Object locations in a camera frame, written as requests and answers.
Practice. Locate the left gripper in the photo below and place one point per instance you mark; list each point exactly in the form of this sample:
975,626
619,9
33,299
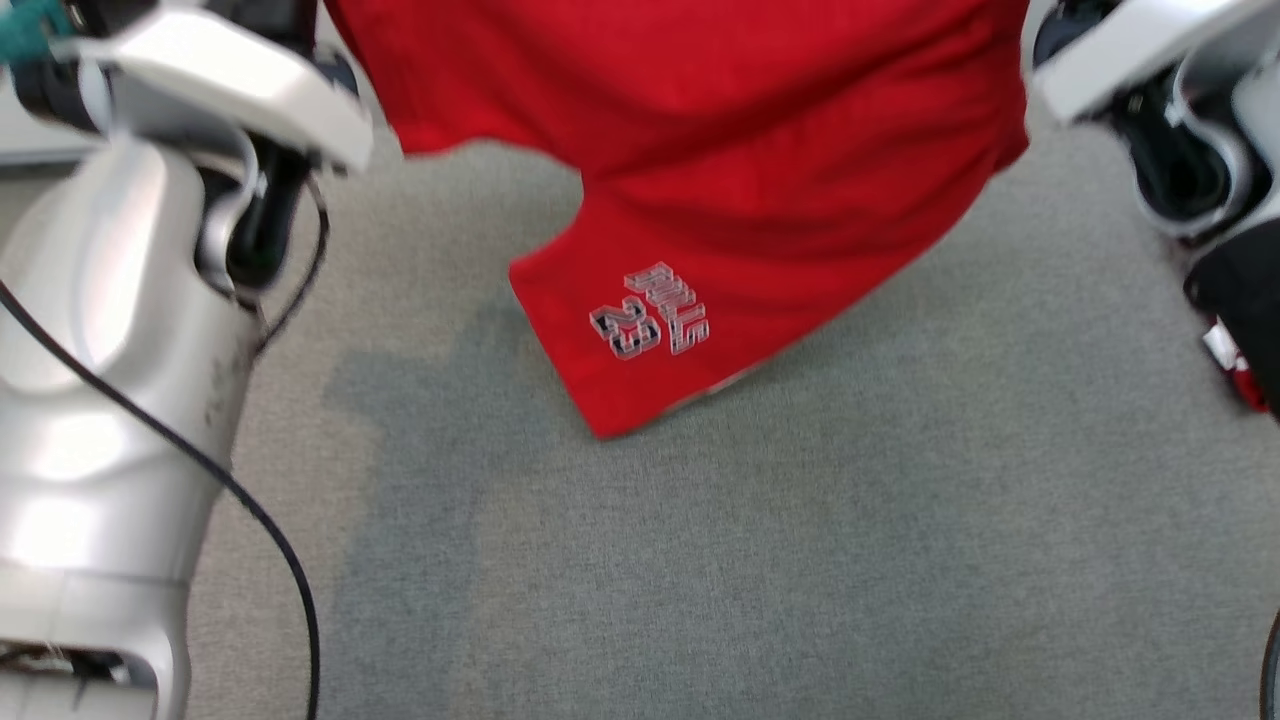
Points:
230,90

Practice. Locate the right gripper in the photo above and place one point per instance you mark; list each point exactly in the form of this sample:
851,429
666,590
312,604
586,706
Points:
1130,50

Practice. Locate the red white basketball shorts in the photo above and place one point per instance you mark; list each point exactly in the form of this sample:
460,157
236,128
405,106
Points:
750,150

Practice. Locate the black box with red label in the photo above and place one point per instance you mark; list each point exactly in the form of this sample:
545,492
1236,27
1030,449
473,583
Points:
1245,290

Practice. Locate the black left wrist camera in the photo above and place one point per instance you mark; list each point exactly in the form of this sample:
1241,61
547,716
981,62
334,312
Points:
50,95

